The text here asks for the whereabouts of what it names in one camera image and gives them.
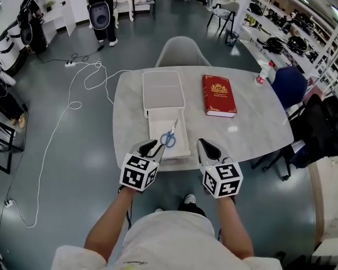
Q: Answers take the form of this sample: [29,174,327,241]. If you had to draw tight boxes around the white storage shelf unit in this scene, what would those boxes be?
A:
[238,0,338,102]

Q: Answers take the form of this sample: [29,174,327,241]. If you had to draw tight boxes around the white desk with shelves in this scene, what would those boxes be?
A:
[32,0,77,45]

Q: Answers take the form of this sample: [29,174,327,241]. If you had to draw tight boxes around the blue chair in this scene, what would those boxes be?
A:
[270,67,309,121]

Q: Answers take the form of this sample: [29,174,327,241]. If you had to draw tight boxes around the blue-handled scissors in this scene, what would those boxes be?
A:
[159,119,180,148]

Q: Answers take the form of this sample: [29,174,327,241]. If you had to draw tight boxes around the black office chair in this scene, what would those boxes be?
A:
[252,93,338,182]

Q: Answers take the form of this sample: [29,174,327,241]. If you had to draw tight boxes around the white drawer box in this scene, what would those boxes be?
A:
[142,70,192,161]

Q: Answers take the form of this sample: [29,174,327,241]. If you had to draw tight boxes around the white round machine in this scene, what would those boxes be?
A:
[0,21,26,74]

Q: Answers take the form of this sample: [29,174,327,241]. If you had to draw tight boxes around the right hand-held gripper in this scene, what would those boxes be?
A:
[197,138,244,199]

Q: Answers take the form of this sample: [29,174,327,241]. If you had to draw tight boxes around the black mesh waste basket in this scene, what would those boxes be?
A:
[225,30,240,47]

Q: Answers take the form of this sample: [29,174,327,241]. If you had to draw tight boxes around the long white cable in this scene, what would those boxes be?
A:
[15,61,136,228]

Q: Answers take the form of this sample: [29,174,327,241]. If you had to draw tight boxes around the person's right forearm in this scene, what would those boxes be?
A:
[215,196,255,260]

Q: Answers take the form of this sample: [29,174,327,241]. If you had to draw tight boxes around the red hardcover book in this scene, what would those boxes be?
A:
[202,74,238,118]

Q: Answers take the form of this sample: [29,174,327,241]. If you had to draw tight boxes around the clear plastic water bottle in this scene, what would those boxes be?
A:
[255,61,275,86]

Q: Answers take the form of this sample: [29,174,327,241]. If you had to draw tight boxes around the grey chair with black legs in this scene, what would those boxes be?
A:
[207,1,241,37]

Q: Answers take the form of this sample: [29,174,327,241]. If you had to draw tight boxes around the black metal rack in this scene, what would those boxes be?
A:
[0,79,29,176]

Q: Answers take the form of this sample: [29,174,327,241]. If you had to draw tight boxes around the person's white shirt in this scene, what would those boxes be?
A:
[51,211,284,270]

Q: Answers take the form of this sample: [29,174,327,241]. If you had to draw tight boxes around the black cable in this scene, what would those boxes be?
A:
[35,45,105,65]

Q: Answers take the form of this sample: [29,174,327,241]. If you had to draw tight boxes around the black cooking pot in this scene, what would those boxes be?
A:
[286,35,308,53]
[262,37,286,55]

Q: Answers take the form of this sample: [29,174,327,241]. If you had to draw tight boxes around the person's left forearm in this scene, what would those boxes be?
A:
[84,187,136,264]

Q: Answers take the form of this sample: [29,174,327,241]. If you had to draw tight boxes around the person's black trousers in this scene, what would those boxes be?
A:
[176,202,207,218]

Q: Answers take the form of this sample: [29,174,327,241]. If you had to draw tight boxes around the light grey shell chair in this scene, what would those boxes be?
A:
[154,36,212,68]

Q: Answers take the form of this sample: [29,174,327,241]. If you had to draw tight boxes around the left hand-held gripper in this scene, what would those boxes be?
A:
[119,139,166,194]

